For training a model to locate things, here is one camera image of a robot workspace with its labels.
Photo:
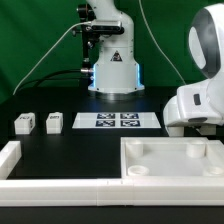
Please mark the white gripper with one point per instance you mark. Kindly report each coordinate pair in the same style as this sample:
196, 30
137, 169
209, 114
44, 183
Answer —
177, 115

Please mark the white square tabletop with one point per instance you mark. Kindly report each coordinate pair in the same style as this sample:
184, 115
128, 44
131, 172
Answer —
143, 157

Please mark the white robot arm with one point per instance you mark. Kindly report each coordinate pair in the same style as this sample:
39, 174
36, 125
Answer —
116, 73

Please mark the white sheet with tags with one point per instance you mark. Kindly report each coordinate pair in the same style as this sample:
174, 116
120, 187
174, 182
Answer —
120, 120

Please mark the white front wall rail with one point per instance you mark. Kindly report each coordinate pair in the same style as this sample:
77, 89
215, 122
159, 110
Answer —
128, 192

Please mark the white left wall block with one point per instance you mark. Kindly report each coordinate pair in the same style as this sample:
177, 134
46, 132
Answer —
9, 156

